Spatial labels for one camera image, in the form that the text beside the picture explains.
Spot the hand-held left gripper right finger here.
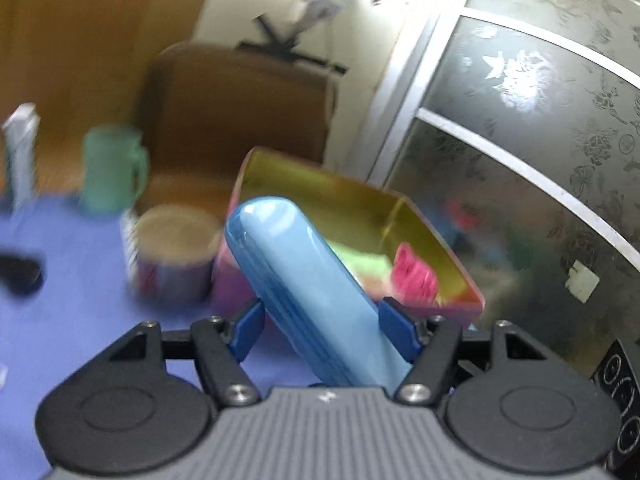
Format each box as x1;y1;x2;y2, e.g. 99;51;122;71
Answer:
378;297;551;407

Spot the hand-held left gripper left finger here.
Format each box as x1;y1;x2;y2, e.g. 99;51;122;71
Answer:
95;300;266;407

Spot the light blue glasses case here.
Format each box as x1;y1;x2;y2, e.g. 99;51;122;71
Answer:
224;196;414;389

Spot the pink biscuit tin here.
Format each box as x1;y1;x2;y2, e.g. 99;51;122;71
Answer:
210;146;486;333

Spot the pink fluffy cloth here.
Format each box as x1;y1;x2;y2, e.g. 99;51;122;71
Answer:
392;242;442;307

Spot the green cloth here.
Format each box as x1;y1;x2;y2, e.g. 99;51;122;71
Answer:
327;240;396;297

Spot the instant noodle cup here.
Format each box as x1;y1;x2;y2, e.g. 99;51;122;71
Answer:
120;204;224;304

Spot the blue printed tablecloth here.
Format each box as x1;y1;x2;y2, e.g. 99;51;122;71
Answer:
0;192;488;480

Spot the white sticker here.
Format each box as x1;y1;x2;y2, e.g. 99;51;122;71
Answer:
565;260;601;304

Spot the green frosted mug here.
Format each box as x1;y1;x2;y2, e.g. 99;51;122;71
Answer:
81;125;151;216

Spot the brown chair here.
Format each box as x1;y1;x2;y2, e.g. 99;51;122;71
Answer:
135;41;339;223

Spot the black control panel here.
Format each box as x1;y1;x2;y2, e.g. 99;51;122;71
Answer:
590;339;640;475

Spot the black object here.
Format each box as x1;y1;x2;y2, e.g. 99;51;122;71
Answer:
0;254;45;296

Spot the patterned glass sliding door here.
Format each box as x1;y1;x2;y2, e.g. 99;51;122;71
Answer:
350;0;640;403

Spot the small milk carton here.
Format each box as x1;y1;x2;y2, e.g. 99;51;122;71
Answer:
2;102;42;212

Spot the black tape cross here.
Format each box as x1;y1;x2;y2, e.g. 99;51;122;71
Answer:
235;12;349;77

